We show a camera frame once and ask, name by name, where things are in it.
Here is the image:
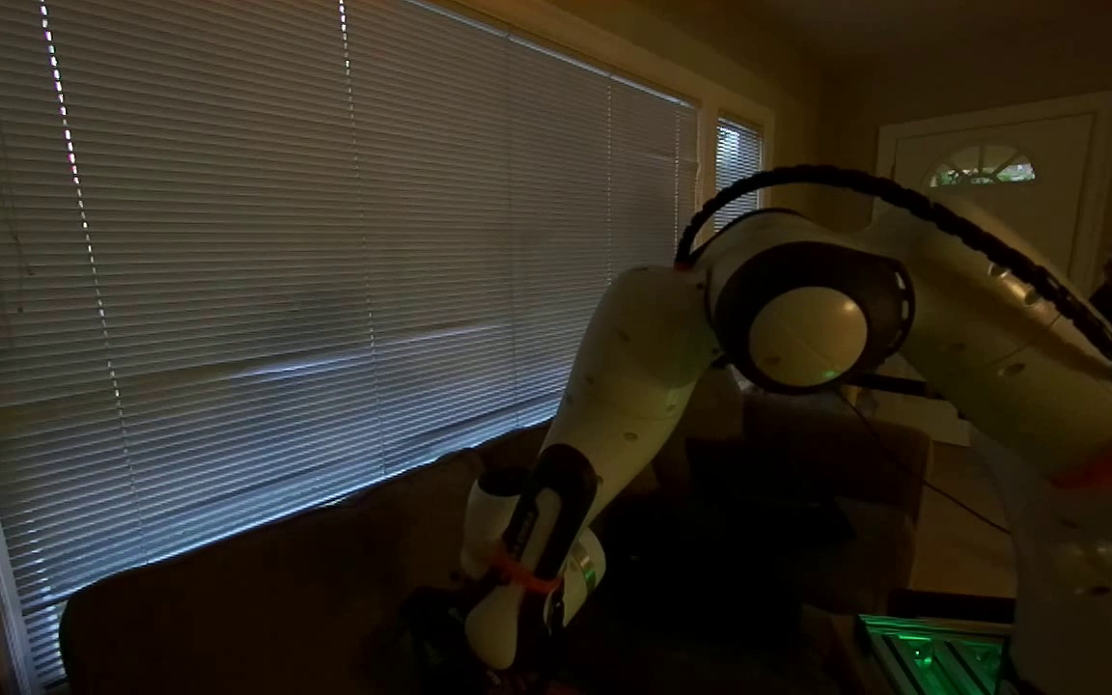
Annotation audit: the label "white front door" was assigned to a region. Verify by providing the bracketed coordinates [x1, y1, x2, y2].
[872, 89, 1112, 300]

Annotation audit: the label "brown fabric sofa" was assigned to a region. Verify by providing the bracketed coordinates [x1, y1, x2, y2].
[57, 383, 933, 695]

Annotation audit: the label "green lit robot mounting table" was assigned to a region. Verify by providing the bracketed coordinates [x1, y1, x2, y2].
[853, 612, 1018, 695]

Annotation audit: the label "dark sofa cushion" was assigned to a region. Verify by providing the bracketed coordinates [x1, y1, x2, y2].
[617, 435, 863, 648]

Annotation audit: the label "wide white window blinds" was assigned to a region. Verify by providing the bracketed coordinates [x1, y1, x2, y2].
[0, 0, 703, 689]

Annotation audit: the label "narrow window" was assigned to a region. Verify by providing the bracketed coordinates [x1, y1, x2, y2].
[709, 116, 765, 227]

